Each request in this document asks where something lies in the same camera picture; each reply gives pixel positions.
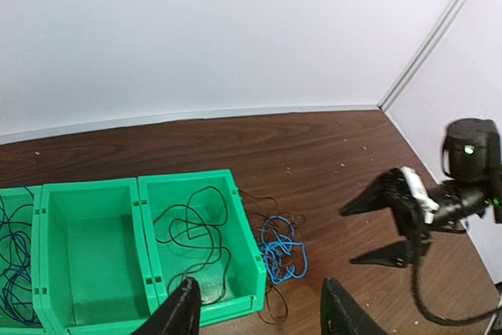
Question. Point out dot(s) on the green plastic bin left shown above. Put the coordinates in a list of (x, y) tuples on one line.
[(18, 314)]

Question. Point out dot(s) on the right aluminium frame post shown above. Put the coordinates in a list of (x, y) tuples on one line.
[(427, 46)]

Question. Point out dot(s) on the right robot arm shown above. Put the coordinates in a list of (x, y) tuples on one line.
[(471, 161)]

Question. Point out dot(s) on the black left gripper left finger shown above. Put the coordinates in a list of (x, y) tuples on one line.
[(179, 314)]

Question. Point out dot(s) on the green plastic bin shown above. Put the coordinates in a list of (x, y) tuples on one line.
[(18, 314), (95, 277), (195, 226)]

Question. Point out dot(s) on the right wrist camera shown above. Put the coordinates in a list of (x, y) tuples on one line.
[(419, 193)]

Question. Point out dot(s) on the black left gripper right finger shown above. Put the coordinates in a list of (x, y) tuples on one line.
[(341, 314)]

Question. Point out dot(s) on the green plastic bin middle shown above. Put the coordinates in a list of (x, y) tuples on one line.
[(95, 277)]

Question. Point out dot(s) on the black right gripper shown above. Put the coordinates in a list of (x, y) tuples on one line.
[(390, 190)]

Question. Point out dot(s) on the green plastic bin right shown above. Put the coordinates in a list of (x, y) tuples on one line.
[(195, 226)]

